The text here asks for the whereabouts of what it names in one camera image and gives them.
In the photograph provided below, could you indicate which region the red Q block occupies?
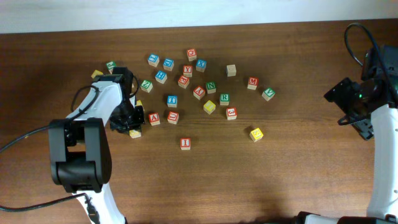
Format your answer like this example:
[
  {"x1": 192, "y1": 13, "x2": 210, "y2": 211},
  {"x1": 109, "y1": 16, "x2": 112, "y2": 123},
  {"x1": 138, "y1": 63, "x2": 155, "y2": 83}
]
[{"x1": 187, "y1": 49, "x2": 197, "y2": 62}]

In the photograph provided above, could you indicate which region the red M block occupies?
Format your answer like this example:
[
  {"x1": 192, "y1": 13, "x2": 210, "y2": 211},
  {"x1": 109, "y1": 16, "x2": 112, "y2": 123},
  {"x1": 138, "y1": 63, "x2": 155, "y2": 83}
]
[{"x1": 248, "y1": 77, "x2": 259, "y2": 90}]

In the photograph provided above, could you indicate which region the red Y block lower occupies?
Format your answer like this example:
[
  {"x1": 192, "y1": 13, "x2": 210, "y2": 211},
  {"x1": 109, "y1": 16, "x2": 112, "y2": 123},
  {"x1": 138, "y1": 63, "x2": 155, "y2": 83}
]
[{"x1": 193, "y1": 86, "x2": 205, "y2": 100}]

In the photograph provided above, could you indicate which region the green V block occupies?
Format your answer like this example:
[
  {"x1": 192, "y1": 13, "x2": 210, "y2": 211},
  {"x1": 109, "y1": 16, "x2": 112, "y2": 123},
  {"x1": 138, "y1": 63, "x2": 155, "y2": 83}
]
[{"x1": 262, "y1": 88, "x2": 275, "y2": 101}]

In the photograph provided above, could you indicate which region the red E block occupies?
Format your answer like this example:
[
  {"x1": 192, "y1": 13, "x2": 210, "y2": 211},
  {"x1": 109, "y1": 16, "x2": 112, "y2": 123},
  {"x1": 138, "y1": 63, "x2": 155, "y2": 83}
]
[{"x1": 177, "y1": 75, "x2": 190, "y2": 89}]

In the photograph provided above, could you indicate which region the red Y block upper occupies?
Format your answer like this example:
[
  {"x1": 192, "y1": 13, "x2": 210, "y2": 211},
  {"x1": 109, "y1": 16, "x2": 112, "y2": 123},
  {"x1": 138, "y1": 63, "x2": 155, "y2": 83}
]
[{"x1": 183, "y1": 65, "x2": 193, "y2": 77}]

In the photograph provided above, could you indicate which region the yellow block far left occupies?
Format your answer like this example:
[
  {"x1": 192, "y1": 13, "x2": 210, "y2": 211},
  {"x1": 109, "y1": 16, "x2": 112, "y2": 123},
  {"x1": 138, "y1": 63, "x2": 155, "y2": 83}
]
[{"x1": 91, "y1": 70, "x2": 103, "y2": 78}]

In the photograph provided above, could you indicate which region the blue H block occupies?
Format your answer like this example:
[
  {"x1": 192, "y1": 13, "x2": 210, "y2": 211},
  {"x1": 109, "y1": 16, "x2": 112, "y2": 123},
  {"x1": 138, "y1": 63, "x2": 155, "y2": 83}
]
[{"x1": 155, "y1": 70, "x2": 167, "y2": 84}]

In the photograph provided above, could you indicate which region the green R block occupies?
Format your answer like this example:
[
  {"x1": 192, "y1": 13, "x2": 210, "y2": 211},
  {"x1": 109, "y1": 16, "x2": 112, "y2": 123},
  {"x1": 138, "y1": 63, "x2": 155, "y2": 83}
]
[{"x1": 220, "y1": 93, "x2": 230, "y2": 106}]

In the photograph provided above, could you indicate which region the blue X block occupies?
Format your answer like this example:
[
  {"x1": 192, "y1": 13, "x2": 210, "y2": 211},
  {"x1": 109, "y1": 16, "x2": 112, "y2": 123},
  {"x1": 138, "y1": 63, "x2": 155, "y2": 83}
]
[{"x1": 196, "y1": 59, "x2": 207, "y2": 72}]

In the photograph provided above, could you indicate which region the plain wooden block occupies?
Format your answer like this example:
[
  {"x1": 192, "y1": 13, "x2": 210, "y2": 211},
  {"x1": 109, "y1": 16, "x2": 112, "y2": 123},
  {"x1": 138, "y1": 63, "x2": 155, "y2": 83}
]
[{"x1": 226, "y1": 65, "x2": 237, "y2": 77}]

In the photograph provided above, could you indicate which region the yellow block centre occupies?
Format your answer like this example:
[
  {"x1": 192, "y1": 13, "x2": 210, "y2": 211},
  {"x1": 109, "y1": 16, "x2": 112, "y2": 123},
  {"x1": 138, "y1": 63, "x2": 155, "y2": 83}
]
[{"x1": 203, "y1": 100, "x2": 216, "y2": 114}]

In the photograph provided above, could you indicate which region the green J block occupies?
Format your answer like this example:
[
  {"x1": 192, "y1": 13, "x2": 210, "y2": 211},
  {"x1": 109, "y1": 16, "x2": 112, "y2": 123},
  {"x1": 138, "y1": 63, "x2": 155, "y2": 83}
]
[{"x1": 106, "y1": 61, "x2": 117, "y2": 74}]

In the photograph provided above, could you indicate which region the red A block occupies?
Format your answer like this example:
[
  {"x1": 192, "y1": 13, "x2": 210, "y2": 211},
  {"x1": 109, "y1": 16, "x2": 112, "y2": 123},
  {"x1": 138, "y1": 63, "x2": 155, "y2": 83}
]
[{"x1": 149, "y1": 113, "x2": 160, "y2": 126}]

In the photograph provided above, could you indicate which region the red 3 block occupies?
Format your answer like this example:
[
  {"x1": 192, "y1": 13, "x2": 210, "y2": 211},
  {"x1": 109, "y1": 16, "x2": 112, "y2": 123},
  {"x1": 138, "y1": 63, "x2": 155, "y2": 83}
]
[{"x1": 226, "y1": 107, "x2": 238, "y2": 120}]

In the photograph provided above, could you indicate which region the red U block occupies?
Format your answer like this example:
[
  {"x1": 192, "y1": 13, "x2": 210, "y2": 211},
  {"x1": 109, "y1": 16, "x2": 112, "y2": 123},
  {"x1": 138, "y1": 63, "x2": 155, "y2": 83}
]
[{"x1": 167, "y1": 111, "x2": 179, "y2": 124}]

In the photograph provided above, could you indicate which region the green N block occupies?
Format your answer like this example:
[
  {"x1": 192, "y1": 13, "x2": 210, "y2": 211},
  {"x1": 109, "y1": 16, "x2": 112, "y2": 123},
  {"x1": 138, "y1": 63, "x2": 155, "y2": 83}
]
[{"x1": 206, "y1": 82, "x2": 216, "y2": 94}]

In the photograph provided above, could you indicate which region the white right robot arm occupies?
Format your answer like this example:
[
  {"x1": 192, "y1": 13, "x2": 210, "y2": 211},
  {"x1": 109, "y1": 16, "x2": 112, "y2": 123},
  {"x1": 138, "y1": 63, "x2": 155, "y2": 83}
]
[{"x1": 292, "y1": 45, "x2": 397, "y2": 224}]

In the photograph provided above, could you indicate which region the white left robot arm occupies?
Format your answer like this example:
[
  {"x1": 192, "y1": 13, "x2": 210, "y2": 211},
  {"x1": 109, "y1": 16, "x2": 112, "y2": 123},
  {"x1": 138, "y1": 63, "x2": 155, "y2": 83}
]
[{"x1": 49, "y1": 67, "x2": 145, "y2": 224}]

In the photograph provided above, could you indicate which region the red I block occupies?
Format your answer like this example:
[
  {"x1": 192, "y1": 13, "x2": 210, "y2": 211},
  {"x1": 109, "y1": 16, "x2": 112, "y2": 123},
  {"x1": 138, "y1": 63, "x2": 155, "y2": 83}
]
[{"x1": 180, "y1": 138, "x2": 191, "y2": 150}]

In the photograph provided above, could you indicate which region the green Z block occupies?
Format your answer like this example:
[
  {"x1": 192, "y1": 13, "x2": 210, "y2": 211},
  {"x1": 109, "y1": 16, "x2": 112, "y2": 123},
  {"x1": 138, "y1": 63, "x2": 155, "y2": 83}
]
[{"x1": 140, "y1": 80, "x2": 153, "y2": 93}]

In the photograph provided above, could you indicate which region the blue T block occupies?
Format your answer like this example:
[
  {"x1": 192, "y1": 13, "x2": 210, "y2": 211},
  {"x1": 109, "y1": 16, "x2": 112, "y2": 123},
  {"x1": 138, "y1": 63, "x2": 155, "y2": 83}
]
[{"x1": 167, "y1": 95, "x2": 178, "y2": 108}]

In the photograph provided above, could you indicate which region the blue D block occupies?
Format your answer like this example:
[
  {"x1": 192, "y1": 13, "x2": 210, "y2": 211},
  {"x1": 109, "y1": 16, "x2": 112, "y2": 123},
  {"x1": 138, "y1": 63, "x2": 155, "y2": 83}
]
[{"x1": 163, "y1": 58, "x2": 175, "y2": 71}]

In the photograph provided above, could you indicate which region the yellow C block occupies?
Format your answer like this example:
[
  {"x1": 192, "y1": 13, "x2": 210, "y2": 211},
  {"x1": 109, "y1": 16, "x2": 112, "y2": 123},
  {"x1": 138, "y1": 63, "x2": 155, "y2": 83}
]
[{"x1": 129, "y1": 129, "x2": 142, "y2": 139}]

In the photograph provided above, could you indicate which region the yellow K block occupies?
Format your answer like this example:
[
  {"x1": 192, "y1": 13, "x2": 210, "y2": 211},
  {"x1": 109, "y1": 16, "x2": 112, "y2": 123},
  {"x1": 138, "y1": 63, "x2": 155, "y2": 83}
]
[{"x1": 249, "y1": 128, "x2": 264, "y2": 142}]

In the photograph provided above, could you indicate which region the red y block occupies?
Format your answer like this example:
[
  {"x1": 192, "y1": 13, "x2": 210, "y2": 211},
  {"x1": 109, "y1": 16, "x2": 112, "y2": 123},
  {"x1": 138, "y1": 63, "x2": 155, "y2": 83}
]
[
  {"x1": 183, "y1": 65, "x2": 193, "y2": 77},
  {"x1": 193, "y1": 86, "x2": 205, "y2": 100}
]

